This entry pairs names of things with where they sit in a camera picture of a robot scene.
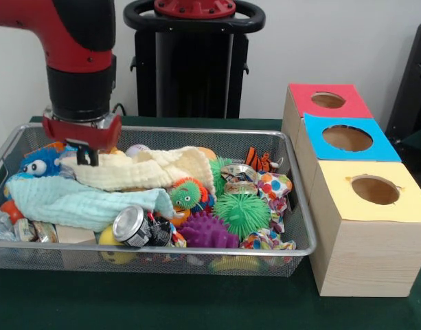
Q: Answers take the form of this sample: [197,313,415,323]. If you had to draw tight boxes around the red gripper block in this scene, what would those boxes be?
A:
[41,115,123,166]

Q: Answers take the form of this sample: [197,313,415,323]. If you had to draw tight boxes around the orange striped tiger plush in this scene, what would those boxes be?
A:
[243,146,284,173]

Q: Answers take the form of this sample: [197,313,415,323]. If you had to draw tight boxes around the clear mesh bin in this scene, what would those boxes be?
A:
[0,122,318,278]

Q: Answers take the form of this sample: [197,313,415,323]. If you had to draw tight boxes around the wooden box with three holes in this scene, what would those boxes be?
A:
[281,82,421,298]

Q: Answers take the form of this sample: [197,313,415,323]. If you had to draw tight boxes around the orange plastic tray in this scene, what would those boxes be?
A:
[24,140,67,155]

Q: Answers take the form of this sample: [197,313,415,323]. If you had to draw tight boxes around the blue fuzzy toy with eyes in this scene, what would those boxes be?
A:
[19,147,65,178]

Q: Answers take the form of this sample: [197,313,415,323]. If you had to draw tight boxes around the mint green cloth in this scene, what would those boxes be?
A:
[5,175,175,233]

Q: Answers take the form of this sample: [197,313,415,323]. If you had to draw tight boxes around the cream cloth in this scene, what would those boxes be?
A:
[60,146,218,197]

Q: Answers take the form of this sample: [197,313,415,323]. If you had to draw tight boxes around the crushed black can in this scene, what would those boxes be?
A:
[112,205,173,248]

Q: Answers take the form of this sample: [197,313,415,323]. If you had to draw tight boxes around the green and orange puffer toy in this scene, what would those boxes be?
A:
[170,177,216,211]

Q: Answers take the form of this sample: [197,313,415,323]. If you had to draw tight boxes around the purple spiky rubber ball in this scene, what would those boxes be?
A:
[177,211,239,249]

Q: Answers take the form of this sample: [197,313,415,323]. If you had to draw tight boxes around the green spiky rubber ball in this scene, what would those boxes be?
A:
[215,192,273,239]

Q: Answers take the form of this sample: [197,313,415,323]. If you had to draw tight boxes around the black standing panel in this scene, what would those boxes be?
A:
[385,22,421,145]

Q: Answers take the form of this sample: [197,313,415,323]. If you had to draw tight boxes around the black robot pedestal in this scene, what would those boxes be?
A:
[123,0,266,120]

